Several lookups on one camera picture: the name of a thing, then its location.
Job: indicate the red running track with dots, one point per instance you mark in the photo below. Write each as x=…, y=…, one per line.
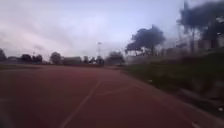
x=50, y=96

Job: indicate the large dark tree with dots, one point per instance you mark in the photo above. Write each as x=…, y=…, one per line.
x=146, y=38

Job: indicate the tall dark tree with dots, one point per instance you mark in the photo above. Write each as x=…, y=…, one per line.
x=200, y=16

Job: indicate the pale wall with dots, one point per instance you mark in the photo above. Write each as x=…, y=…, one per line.
x=203, y=44

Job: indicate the row of trees and buildings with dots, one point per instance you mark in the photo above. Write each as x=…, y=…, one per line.
x=55, y=58

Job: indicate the tall light mast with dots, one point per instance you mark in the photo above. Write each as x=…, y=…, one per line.
x=99, y=50

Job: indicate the grass bank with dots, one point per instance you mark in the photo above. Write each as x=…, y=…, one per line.
x=173, y=73

